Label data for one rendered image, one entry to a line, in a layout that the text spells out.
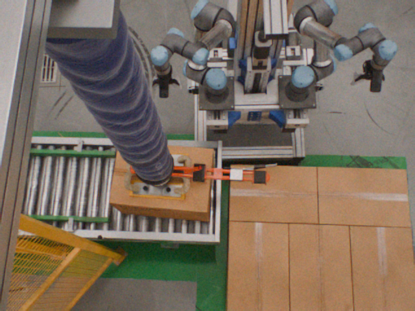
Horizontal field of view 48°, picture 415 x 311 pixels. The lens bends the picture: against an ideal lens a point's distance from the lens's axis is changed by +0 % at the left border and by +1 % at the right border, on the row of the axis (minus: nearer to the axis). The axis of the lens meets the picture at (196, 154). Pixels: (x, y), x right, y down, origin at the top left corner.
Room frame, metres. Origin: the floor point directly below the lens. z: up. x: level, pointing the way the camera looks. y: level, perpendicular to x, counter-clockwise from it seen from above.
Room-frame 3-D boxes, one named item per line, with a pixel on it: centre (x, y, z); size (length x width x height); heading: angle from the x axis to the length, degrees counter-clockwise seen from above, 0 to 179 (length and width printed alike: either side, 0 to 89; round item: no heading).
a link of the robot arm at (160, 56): (1.04, 0.08, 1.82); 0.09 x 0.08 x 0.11; 141
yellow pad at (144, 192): (0.64, 0.27, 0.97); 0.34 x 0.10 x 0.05; 76
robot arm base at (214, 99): (1.17, -0.19, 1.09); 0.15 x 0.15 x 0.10
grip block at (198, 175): (0.67, 0.00, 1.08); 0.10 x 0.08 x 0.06; 166
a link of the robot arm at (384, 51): (0.88, -0.90, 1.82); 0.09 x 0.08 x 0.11; 21
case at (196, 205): (0.72, 0.23, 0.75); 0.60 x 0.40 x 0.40; 75
